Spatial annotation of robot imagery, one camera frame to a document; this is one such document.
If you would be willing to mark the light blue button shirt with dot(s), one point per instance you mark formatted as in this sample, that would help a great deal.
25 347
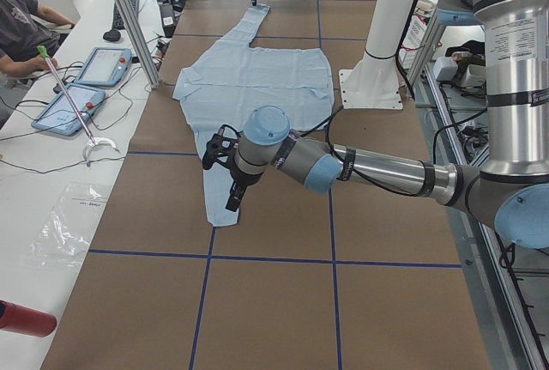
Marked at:
272 97

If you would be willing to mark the black computer mouse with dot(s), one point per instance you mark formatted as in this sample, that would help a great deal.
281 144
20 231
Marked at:
112 36

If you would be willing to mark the far blue teach pendant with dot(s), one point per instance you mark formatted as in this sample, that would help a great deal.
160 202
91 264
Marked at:
105 67

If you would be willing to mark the blue teach pendant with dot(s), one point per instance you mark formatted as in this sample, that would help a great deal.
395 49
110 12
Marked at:
105 67
59 117

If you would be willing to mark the clear plastic bag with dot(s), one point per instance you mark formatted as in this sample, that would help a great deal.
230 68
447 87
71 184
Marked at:
64 239

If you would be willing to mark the near blue teach pendant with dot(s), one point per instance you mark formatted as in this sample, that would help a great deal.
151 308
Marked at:
59 117

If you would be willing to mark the white power adapter box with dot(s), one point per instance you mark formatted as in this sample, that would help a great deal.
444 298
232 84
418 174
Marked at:
445 69

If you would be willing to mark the reacher grabber stick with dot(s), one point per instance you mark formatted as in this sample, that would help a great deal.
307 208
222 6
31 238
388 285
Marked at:
93 142

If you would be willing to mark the seated person grey shirt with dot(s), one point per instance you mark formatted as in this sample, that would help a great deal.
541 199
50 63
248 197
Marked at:
21 35

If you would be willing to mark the red cylinder bottle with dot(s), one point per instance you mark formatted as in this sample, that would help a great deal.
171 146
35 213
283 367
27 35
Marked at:
23 320

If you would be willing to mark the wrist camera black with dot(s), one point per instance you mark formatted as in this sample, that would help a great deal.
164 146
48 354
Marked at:
221 148

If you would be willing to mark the aluminium frame post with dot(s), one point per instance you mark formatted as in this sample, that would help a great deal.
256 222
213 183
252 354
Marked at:
138 41

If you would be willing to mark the aluminium side frame rail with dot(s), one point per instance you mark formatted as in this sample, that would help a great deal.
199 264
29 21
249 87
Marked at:
508 213

